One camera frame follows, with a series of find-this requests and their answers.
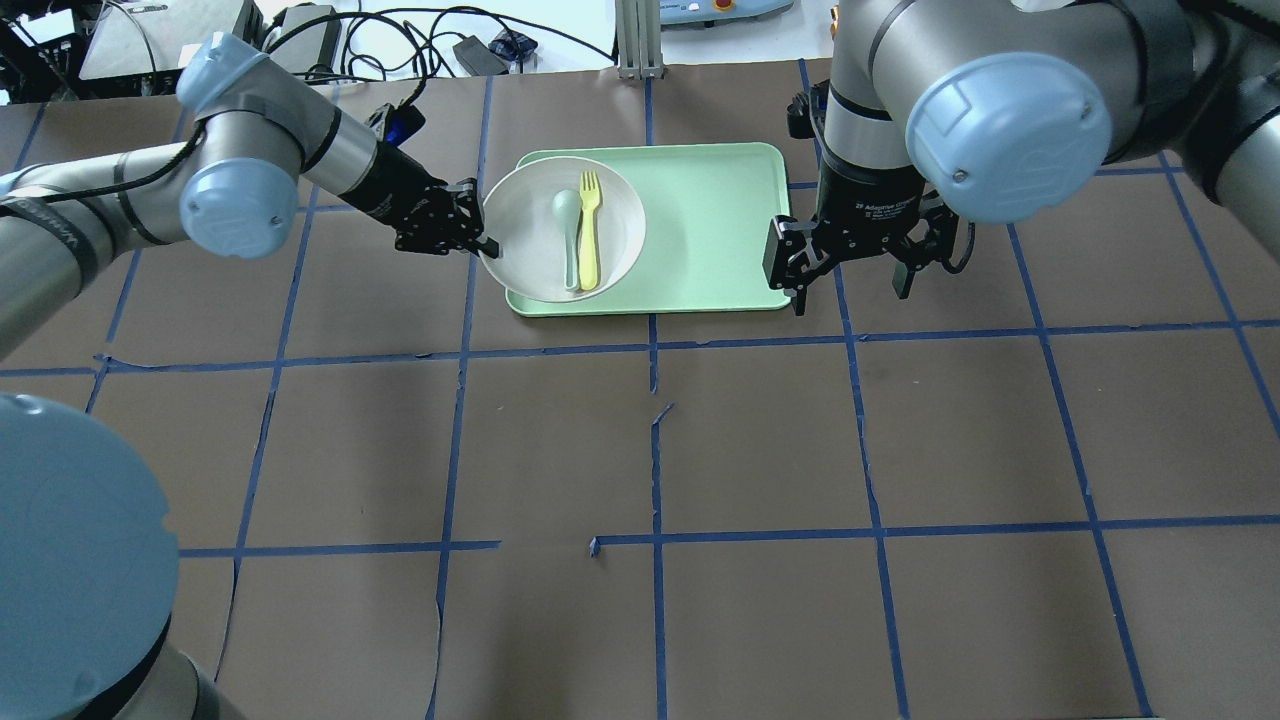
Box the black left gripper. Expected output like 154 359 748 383
360 145 500 259

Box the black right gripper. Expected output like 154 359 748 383
762 165 963 316

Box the white round plate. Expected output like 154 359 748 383
483 156 646 304

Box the pale green plastic spoon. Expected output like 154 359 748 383
553 190 582 293

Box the yellow plastic fork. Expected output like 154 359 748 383
577 170 603 292

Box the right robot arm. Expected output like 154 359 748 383
763 1 1277 314

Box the light green tray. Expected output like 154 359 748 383
504 142 790 318

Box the black power adapter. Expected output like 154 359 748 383
452 35 509 77

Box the grey electronics box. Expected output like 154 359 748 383
262 3 340 74

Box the teach pendant near tray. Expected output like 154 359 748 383
658 0 795 28

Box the aluminium frame post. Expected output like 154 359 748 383
614 0 666 79

